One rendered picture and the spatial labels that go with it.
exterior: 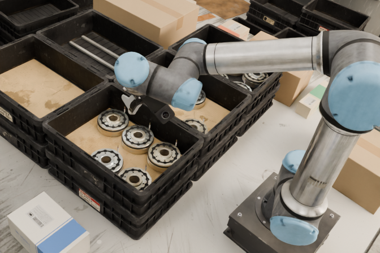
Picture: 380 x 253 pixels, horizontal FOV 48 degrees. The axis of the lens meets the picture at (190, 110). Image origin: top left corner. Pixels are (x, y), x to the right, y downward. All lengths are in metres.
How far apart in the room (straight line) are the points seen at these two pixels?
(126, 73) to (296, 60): 0.37
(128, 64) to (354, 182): 0.96
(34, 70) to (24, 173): 0.41
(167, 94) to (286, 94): 1.02
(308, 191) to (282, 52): 0.32
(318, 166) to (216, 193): 0.58
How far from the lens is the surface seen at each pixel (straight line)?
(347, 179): 1.59
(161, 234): 1.34
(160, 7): 2.01
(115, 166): 1.28
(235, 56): 0.98
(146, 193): 1.14
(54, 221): 1.26
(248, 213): 1.32
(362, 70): 0.81
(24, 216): 1.28
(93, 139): 1.40
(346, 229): 1.55
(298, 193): 1.04
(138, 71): 0.91
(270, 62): 0.97
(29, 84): 1.62
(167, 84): 0.92
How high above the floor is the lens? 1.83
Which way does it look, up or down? 41 degrees down
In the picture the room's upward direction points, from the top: 11 degrees clockwise
